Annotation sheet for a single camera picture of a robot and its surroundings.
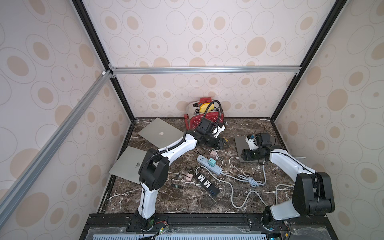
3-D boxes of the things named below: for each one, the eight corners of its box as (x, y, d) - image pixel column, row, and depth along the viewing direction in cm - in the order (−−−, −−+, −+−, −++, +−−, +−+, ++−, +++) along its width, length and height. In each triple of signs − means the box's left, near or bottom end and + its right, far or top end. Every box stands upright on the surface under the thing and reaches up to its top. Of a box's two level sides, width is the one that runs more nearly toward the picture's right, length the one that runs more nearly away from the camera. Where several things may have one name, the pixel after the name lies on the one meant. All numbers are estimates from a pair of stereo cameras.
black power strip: (193, 179, 90) (193, 177, 88) (199, 174, 92) (199, 172, 90) (214, 198, 83) (214, 196, 81) (219, 191, 85) (220, 190, 83)
